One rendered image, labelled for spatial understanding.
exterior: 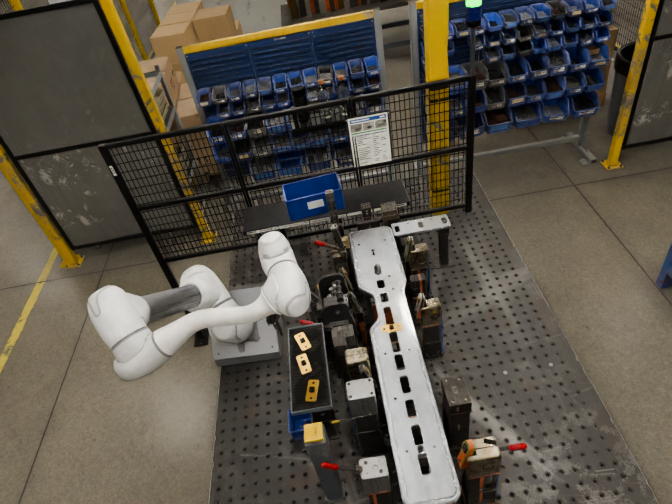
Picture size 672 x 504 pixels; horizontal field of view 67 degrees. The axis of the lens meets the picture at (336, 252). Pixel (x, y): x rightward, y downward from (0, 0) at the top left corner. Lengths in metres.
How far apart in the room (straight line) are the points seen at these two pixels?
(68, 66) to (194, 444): 2.55
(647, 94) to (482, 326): 2.75
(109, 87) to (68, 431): 2.26
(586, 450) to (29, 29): 3.78
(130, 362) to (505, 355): 1.56
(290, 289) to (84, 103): 2.85
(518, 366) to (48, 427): 2.85
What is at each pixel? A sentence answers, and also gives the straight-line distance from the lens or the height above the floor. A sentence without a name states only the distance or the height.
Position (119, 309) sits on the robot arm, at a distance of 1.79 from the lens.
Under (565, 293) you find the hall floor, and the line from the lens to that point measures 3.70.
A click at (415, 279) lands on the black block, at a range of 2.32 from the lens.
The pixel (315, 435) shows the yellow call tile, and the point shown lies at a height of 1.16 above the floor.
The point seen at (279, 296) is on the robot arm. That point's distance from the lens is 1.46.
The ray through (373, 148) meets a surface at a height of 1.25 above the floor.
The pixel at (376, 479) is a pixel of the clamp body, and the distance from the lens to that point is 1.76.
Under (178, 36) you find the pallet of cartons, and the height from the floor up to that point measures 1.02.
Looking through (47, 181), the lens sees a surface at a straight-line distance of 4.50.
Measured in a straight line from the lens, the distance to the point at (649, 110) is 4.82.
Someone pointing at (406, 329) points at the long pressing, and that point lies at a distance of 2.12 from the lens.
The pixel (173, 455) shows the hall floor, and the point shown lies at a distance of 3.28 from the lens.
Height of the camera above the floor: 2.65
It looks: 41 degrees down
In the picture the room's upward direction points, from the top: 12 degrees counter-clockwise
